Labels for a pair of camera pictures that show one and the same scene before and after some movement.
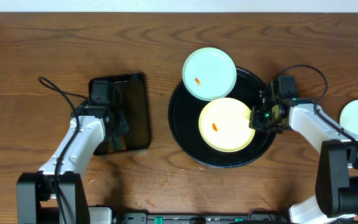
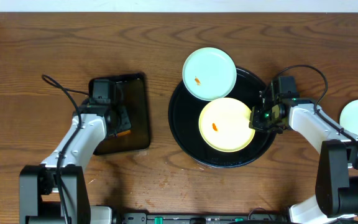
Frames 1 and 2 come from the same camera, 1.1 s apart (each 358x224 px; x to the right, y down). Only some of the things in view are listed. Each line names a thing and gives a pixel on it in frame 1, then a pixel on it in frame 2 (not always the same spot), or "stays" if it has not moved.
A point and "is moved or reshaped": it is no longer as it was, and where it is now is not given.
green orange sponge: x=117 y=144 is moved or reshaped
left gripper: x=120 y=125 stays
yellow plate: x=224 y=125 stays
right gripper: x=255 y=122 stays
